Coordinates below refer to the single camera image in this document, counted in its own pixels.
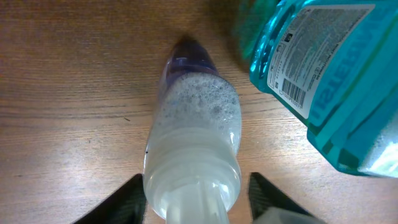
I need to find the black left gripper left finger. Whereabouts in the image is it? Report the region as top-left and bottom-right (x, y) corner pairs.
(73, 174), (147, 224)

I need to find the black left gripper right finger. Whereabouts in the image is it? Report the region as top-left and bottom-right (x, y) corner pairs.
(248, 172), (326, 224)

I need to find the clear blue soap pump bottle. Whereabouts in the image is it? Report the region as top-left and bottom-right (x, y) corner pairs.
(144, 37), (242, 224)

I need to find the green Listerine mouthwash bottle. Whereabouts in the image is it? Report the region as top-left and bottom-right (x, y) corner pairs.
(234, 0), (397, 178)

